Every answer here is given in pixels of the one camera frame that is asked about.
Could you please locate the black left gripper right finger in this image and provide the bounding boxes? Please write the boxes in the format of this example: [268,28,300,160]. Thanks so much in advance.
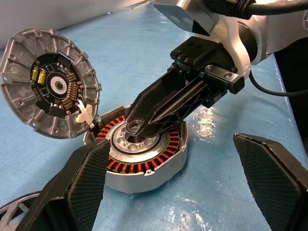
[232,132,308,231]

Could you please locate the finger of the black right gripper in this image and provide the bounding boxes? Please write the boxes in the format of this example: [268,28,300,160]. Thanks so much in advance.
[135,76,213,139]
[126,69,191,122]

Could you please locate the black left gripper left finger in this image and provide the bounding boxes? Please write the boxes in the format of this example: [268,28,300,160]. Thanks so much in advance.
[18,139,111,231]

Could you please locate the grey motor housing copper windings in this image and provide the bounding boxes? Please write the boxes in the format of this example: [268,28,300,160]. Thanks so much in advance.
[83,105,190,194]

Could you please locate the black spoked ring part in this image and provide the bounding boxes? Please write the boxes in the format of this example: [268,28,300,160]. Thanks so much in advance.
[0,191,43,231]

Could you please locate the grey motor lid circuit board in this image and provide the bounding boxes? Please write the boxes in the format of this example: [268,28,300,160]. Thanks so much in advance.
[0,27,103,140]

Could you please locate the blue table cover sheet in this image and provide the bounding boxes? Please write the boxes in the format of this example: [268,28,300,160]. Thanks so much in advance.
[0,0,308,231]

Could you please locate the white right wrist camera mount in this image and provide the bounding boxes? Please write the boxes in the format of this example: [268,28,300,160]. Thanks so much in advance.
[153,0,263,80]

